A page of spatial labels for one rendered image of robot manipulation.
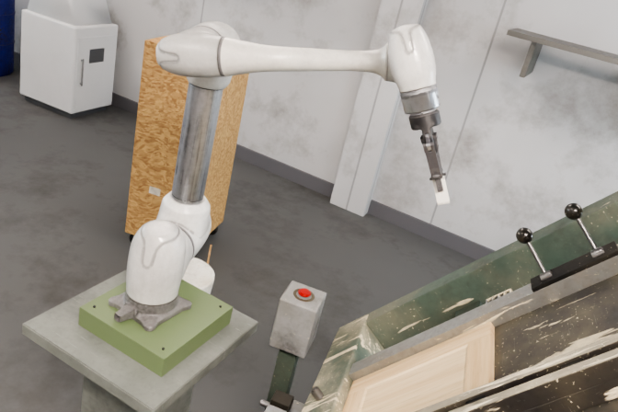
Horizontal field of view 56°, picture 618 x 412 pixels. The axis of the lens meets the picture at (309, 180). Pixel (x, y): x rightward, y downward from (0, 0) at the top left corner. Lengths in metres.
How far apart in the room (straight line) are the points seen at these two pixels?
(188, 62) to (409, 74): 0.55
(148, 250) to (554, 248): 1.09
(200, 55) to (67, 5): 3.96
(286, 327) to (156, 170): 1.76
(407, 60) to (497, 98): 2.86
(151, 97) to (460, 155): 2.25
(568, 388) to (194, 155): 1.16
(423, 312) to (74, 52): 4.21
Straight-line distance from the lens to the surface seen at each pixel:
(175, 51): 1.52
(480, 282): 1.69
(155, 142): 3.32
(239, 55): 1.47
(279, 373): 1.97
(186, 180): 1.79
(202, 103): 1.70
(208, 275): 2.84
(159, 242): 1.68
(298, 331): 1.82
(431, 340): 1.51
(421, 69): 1.40
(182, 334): 1.77
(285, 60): 1.47
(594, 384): 1.10
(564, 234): 1.63
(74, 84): 5.46
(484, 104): 4.25
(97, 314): 1.82
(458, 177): 4.40
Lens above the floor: 1.94
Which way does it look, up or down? 23 degrees down
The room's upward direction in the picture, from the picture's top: 13 degrees clockwise
